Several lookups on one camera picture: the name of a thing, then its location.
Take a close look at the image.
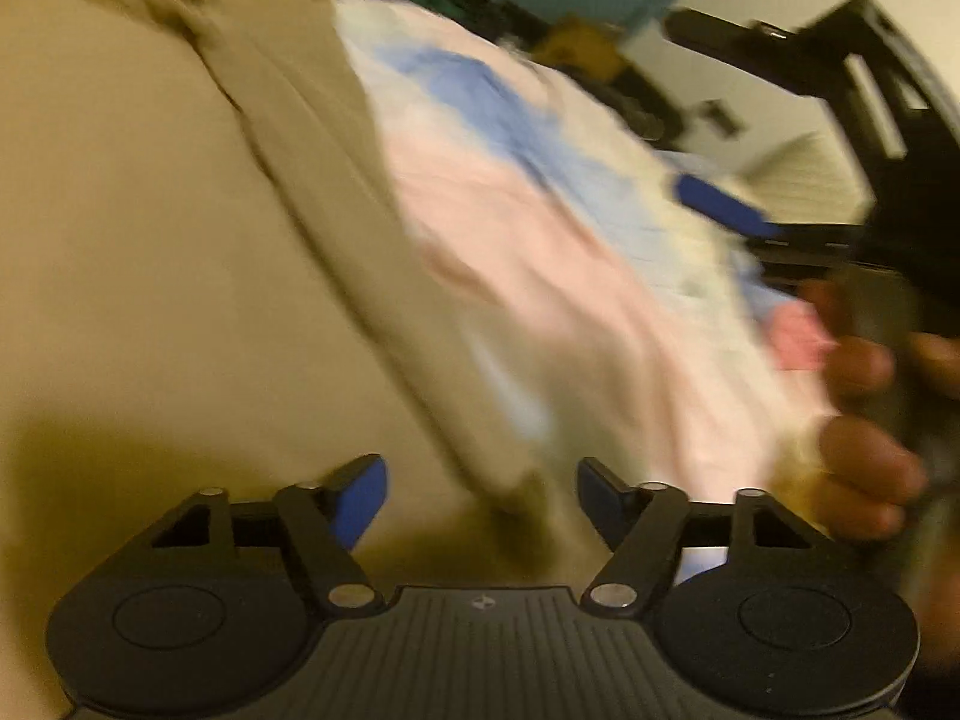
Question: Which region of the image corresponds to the pastel tie-dye bed duvet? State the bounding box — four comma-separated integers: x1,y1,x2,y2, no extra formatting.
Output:
328,0,864,587

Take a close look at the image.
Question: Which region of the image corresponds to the cream pillow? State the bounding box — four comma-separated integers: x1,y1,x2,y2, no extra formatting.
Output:
740,132,871,224

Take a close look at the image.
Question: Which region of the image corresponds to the person's right hand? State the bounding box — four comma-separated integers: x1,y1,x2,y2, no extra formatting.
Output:
800,281,929,543

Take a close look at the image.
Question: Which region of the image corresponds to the tan brown shirt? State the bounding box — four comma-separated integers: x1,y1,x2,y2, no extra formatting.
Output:
2,0,602,718

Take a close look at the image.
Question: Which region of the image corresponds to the brown paper bag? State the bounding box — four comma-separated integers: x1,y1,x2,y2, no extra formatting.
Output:
532,15,630,83

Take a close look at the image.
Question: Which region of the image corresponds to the black wall socket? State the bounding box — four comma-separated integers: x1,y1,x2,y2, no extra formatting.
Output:
697,99,745,140

